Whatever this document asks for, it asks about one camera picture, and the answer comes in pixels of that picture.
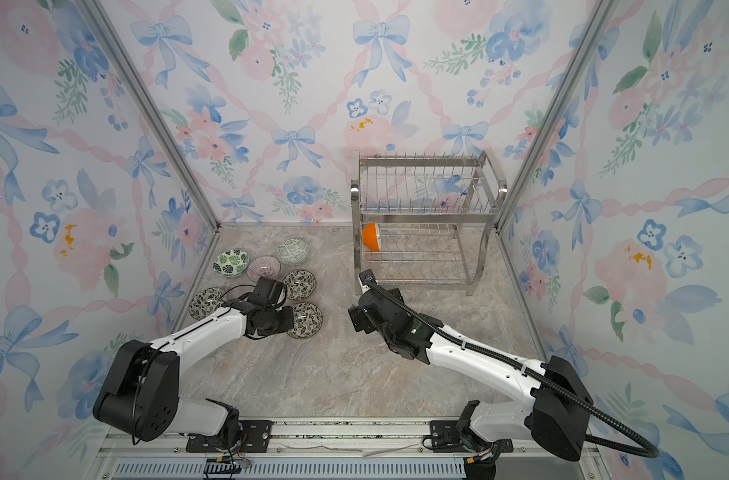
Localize stainless steel dish rack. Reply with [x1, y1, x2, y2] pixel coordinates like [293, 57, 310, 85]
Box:
[350, 150, 509, 295]

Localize black corrugated cable conduit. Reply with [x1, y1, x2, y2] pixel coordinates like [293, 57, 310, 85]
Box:
[363, 272, 661, 460]

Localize aluminium corner post right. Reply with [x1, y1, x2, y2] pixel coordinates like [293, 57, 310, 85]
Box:
[496, 0, 617, 236]

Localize green geometric pattern bowl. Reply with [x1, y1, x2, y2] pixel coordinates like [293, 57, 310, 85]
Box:
[276, 237, 310, 267]

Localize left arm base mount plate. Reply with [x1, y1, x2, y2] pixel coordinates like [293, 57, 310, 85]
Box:
[186, 420, 274, 453]

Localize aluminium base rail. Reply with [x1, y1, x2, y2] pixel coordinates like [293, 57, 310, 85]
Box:
[87, 417, 611, 479]

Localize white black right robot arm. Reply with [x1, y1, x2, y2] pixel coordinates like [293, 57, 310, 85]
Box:
[348, 289, 591, 461]

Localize green leaf pattern bowl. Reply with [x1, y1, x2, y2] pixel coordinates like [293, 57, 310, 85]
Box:
[212, 249, 250, 279]

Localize aluminium corner post left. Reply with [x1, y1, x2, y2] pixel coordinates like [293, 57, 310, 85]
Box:
[76, 0, 220, 232]

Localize aluminium corner post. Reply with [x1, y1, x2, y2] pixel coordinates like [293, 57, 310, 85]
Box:
[496, 0, 617, 236]
[76, 0, 220, 232]

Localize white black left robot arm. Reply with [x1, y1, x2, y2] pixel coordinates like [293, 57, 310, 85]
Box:
[92, 277, 294, 451]

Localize pink purple bowl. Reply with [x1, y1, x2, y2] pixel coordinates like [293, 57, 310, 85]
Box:
[246, 255, 282, 283]

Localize dark speckled bowl left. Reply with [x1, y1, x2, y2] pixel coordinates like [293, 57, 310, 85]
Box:
[188, 287, 226, 321]

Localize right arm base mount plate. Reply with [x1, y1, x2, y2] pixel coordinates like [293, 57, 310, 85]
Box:
[423, 420, 514, 454]

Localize orange white bowl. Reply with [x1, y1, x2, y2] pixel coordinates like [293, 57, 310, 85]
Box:
[362, 223, 381, 252]

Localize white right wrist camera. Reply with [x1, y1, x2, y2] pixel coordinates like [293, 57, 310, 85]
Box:
[358, 269, 379, 293]

